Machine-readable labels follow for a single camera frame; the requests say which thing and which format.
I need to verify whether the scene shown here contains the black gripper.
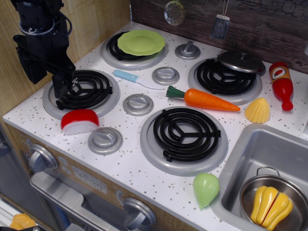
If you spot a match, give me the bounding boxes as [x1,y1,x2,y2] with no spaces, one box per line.
[13,13,78,99]

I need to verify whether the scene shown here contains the orange toy carrot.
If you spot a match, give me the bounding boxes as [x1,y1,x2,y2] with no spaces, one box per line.
[166,86,241,112]

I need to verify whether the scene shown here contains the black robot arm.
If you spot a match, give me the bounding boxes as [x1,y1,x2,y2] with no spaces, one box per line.
[12,0,77,99]

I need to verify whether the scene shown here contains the green toy plate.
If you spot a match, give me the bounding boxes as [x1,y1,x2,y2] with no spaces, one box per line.
[117,30,166,56]

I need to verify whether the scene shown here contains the front left black burner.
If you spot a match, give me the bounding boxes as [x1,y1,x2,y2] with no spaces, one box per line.
[42,69,120,120]

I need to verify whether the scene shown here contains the black burner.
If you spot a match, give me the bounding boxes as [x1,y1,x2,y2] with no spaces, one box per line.
[42,69,120,120]
[140,107,228,177]
[102,31,167,71]
[187,58,262,106]

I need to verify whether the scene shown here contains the back left black burner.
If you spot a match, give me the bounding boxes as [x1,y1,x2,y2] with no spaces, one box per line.
[102,31,167,71]

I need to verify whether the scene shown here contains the silver stove knob front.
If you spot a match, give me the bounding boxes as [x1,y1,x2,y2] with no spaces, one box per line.
[88,128,123,155]

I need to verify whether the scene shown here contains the silver stove knob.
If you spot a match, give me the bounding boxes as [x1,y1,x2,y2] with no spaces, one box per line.
[175,41,201,60]
[152,67,180,86]
[123,94,154,116]
[88,128,123,155]

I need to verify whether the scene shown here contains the silver stove knob centre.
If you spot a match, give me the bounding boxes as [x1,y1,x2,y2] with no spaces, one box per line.
[123,94,154,116]

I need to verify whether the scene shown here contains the left silver oven dial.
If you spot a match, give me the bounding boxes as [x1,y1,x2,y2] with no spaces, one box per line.
[29,144,59,173]

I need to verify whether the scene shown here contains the silver oven dial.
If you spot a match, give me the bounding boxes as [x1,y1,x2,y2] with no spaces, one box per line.
[123,197,156,231]
[29,144,59,173]

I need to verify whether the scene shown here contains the silver stove knob upper middle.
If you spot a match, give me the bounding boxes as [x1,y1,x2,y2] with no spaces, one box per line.
[152,67,180,86]

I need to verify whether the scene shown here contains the oven clock display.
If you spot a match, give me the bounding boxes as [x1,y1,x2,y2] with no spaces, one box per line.
[72,166,108,194]

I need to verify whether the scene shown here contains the silver stove knob back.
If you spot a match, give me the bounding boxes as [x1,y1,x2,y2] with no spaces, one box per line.
[175,41,201,60]

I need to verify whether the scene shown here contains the hanging silver skimmer spoon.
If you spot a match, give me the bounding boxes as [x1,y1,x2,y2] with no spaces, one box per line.
[164,0,185,26]

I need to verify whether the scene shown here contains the front right black burner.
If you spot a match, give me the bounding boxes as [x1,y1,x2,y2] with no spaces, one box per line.
[140,107,228,177]

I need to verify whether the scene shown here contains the back right black burner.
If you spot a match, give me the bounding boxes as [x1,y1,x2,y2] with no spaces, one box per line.
[187,58,262,106]

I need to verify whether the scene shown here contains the yellow object bottom left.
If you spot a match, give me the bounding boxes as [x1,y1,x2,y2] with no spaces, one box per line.
[9,214,36,231]

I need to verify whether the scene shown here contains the right silver oven dial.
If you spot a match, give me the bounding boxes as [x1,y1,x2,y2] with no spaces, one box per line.
[123,197,156,231]

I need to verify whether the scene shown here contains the hanging silver spatula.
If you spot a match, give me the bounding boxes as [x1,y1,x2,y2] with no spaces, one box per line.
[210,0,230,39]

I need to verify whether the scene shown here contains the green toy pear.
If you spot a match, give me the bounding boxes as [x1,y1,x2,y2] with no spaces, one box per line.
[193,173,220,210]

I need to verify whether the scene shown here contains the steel pot lid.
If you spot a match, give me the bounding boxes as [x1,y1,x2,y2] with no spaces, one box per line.
[218,51,265,74]

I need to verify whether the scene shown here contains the yellow toy corn piece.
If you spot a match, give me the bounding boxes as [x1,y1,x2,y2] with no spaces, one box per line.
[244,98,270,124]

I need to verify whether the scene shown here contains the silver sink basin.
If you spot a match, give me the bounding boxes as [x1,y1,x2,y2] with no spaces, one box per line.
[212,124,308,231]

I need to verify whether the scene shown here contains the red toy ketchup bottle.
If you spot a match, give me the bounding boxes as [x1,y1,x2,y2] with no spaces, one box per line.
[269,62,293,111]

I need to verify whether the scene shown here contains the steel pot in sink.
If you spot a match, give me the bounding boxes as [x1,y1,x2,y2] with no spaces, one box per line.
[240,167,308,231]

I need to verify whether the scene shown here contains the blue handled toy knife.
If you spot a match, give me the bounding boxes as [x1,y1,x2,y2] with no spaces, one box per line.
[113,69,165,90]

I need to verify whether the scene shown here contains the silver oven door handle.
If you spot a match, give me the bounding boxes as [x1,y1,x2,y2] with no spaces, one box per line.
[30,172,118,231]

